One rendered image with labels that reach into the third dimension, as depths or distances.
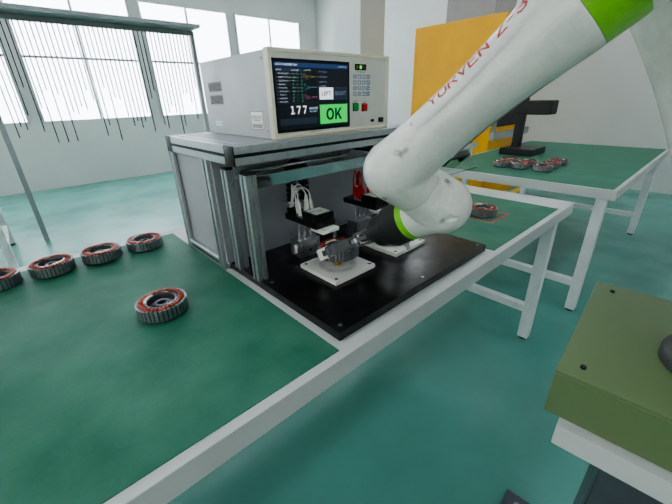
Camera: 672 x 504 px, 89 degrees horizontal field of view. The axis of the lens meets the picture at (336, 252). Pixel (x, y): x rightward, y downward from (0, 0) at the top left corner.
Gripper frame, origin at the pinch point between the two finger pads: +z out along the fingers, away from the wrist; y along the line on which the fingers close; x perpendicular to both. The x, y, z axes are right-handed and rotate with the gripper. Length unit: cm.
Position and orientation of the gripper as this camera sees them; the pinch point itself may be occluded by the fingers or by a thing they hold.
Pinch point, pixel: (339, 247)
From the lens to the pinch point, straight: 93.9
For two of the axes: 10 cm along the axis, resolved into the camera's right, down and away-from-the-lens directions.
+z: -5.7, 2.3, 7.9
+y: 7.3, -2.9, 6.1
